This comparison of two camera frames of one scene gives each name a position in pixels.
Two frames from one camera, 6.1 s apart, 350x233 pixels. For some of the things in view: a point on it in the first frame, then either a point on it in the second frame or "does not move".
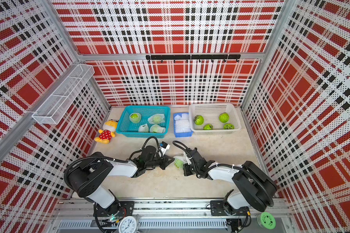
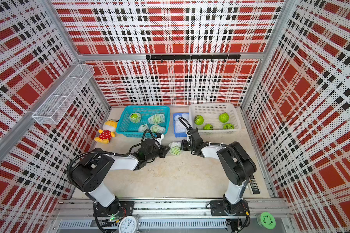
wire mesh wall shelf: [52, 111] does not move
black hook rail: [186, 57] does not move
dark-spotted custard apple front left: [199, 120] does not move
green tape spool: [267, 220] does not move
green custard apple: [208, 127] does not move
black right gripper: [185, 170] -> [183, 142]
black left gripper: [165, 162] -> [163, 152]
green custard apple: [224, 117] does not move
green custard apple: [179, 163] -> [175, 150]
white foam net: [180, 161] -> [175, 149]
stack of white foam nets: [182, 123] does not move
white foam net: [144, 128] does not move
